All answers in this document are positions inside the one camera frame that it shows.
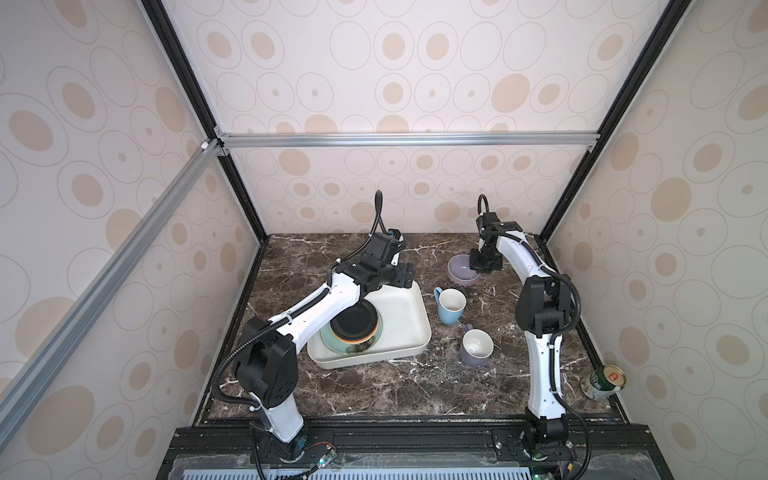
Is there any lavender bowl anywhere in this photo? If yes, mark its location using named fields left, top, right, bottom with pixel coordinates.
left=447, top=254, right=481, bottom=287

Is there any black plate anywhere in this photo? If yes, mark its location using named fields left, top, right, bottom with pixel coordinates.
left=330, top=300, right=380, bottom=344

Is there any light blue mug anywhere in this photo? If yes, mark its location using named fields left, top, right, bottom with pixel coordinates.
left=433, top=287, right=467, bottom=325

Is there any white plastic bin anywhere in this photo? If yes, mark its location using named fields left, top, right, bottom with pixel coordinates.
left=307, top=281, right=431, bottom=370

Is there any teal flower plate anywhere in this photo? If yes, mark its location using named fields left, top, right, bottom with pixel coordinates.
left=320, top=323, right=382, bottom=356

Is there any purple grey mug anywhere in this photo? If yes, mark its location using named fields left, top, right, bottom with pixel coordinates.
left=460, top=324, right=495, bottom=368

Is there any orange plate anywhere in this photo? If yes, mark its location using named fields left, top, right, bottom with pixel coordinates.
left=330, top=311, right=380, bottom=345

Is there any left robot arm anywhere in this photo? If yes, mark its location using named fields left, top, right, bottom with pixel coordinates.
left=211, top=190, right=415, bottom=461

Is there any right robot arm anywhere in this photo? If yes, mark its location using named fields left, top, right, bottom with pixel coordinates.
left=469, top=194, right=581, bottom=461

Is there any horizontal aluminium bar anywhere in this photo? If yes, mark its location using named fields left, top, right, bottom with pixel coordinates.
left=216, top=130, right=600, bottom=149

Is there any green drink can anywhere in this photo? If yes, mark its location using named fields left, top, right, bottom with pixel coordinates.
left=581, top=365, right=627, bottom=401

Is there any diagonal aluminium bar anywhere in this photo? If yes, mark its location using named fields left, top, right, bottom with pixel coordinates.
left=1, top=138, right=223, bottom=448

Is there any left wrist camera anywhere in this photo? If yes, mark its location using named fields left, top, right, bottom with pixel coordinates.
left=360, top=229, right=406, bottom=268

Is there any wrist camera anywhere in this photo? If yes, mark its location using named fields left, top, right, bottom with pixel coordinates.
left=476, top=211, right=511, bottom=241
left=360, top=229, right=406, bottom=268

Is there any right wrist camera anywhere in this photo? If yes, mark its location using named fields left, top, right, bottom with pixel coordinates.
left=476, top=211, right=511, bottom=241

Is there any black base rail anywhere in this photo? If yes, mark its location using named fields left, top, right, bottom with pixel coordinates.
left=155, top=419, right=672, bottom=479

